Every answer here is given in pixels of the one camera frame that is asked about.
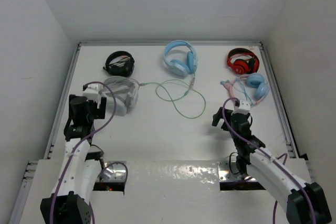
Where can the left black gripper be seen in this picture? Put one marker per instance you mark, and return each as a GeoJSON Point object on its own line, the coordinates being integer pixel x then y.
{"type": "Point", "coordinates": [97, 112]}

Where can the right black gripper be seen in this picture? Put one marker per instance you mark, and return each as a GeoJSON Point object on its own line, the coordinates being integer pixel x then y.
{"type": "Point", "coordinates": [217, 117]}

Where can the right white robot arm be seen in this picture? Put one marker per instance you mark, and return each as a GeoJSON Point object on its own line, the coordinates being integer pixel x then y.
{"type": "Point", "coordinates": [302, 202]}

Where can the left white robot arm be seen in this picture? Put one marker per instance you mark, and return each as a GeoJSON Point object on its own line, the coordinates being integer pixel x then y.
{"type": "Point", "coordinates": [69, 201]}

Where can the pink blue headphones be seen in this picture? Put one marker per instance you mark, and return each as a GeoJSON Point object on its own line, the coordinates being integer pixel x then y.
{"type": "Point", "coordinates": [254, 80]}

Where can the white grey headphones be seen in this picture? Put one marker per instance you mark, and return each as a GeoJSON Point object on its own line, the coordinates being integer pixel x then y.
{"type": "Point", "coordinates": [125, 91]}

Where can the red black headphones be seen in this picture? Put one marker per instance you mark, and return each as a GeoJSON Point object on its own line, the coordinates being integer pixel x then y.
{"type": "Point", "coordinates": [243, 61]}

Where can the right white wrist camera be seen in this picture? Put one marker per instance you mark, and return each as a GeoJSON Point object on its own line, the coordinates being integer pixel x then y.
{"type": "Point", "coordinates": [241, 107]}

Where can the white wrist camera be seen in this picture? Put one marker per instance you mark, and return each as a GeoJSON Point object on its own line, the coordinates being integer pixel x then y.
{"type": "Point", "coordinates": [241, 107]}
{"type": "Point", "coordinates": [92, 92]}

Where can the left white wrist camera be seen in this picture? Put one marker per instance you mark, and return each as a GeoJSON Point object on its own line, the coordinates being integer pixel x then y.
{"type": "Point", "coordinates": [92, 92]}

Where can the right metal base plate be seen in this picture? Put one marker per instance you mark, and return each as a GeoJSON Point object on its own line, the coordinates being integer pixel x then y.
{"type": "Point", "coordinates": [231, 180]}

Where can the metal base plate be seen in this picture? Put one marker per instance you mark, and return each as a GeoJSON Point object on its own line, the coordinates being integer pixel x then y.
{"type": "Point", "coordinates": [231, 180]}
{"type": "Point", "coordinates": [113, 177]}

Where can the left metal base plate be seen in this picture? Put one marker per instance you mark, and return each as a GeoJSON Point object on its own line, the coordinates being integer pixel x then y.
{"type": "Point", "coordinates": [113, 177]}

